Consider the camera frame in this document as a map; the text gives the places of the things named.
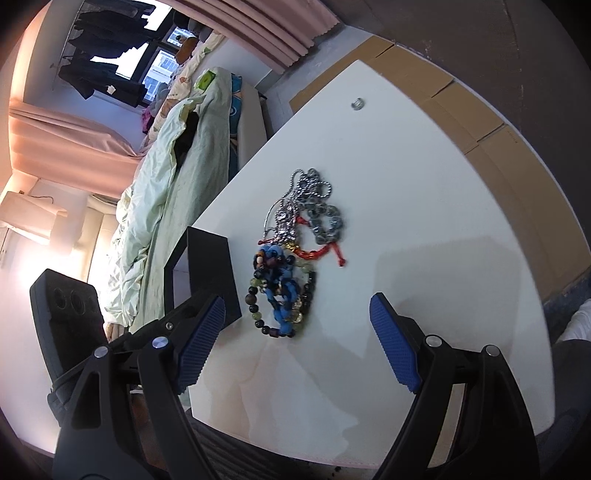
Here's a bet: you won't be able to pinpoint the white bedside table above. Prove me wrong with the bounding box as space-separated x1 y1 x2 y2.
189 62 555 468

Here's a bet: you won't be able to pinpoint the red string bracelet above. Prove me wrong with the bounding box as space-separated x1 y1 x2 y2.
257 215 348 269

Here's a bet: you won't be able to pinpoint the pink curtain right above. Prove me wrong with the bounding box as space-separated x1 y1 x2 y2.
166 0 339 74

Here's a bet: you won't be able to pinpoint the silver ball chain necklace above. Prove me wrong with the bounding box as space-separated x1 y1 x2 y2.
262 167 334 245

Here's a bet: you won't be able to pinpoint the pink curtain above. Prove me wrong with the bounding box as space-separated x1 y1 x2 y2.
8 99 141 198
166 0 339 74

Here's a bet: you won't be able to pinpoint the floral window seat quilt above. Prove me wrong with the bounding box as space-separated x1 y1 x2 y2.
142 31 225 141

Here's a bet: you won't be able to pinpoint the bed with green blanket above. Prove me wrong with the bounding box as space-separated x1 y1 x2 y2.
92 67 267 330

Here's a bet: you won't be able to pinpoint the grey stone bead bracelet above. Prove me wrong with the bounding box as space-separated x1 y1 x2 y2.
303 202 346 245

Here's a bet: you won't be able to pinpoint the flattened cardboard sheet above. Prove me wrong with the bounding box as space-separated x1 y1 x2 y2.
290 36 590 301

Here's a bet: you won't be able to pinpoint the green tissue pack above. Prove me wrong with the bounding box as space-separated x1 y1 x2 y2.
194 70 216 92

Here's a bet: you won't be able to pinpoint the pink curtain left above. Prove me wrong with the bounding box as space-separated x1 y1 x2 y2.
8 99 141 198

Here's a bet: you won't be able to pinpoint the hanging dark clothes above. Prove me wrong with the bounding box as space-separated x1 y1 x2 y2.
56 1 156 107

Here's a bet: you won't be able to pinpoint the black jewelry box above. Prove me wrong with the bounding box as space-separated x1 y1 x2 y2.
163 226 242 329

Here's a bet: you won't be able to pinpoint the pale green duvet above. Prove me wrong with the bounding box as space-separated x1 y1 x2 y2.
99 95 204 327

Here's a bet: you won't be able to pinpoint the small metal ring clip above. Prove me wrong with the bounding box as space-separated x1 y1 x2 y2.
351 98 365 111

